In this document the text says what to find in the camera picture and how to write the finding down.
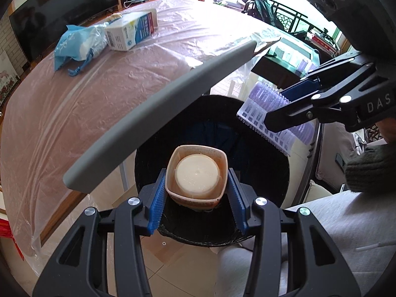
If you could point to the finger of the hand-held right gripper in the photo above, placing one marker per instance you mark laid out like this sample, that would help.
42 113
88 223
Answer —
297 89
287 117

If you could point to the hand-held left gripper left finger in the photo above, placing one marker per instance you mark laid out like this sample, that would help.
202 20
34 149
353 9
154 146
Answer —
156 198

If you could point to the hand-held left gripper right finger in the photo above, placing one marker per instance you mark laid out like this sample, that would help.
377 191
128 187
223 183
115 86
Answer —
236 198

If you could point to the purple ribbed plastic tray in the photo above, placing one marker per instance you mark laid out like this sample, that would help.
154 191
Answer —
266 94

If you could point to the black woven trash bin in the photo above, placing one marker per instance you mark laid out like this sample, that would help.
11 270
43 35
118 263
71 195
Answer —
263 167

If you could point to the yellowish plastic cup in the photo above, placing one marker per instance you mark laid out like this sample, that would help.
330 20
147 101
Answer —
196 176

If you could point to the person's right forearm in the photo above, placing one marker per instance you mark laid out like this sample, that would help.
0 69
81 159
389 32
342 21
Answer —
371 167

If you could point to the dark glass top side table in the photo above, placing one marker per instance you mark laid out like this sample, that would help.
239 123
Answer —
272 71

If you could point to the stack of books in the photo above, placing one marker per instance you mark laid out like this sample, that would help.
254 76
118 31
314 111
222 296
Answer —
321 40

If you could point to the cream sofa cushion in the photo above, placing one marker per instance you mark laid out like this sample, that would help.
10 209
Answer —
331 161

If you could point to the black carved wooden chair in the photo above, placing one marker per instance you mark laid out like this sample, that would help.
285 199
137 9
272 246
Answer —
290 15

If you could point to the black stroller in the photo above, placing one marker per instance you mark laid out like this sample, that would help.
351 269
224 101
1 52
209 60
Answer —
260 9

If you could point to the table with plastic cover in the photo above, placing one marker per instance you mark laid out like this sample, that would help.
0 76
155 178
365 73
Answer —
92 99

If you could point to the person's grey trouser leg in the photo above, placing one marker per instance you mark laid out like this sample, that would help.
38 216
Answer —
355 222

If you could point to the red cloth strip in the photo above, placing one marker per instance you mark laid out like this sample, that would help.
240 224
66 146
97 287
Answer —
10 235

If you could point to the white and blue medicine box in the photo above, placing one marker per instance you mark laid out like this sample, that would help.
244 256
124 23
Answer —
130 34

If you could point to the blue plastic wipes packet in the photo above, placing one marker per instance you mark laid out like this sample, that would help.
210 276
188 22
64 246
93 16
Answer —
77 45

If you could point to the beige bandage roll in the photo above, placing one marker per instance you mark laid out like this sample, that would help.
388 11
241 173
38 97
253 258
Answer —
113 17

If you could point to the red flower picture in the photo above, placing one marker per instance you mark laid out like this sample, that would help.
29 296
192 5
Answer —
6 80

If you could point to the black flat screen television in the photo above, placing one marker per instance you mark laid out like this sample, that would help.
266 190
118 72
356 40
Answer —
62 9

